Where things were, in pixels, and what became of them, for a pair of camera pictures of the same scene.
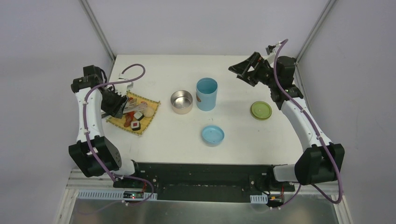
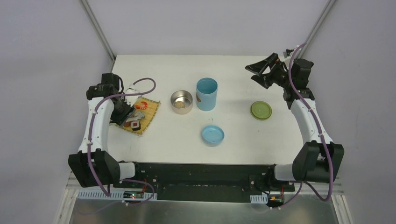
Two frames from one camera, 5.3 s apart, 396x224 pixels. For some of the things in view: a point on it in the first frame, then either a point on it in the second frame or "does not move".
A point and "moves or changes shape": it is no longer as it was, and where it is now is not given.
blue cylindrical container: x=206 y=90 does not move
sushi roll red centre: x=135 y=125 does not move
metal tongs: x=126 y=107 moves or changes shape
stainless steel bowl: x=181 y=101 does not move
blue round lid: x=213 y=134 does not move
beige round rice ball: x=148 y=112 -> x=179 y=104
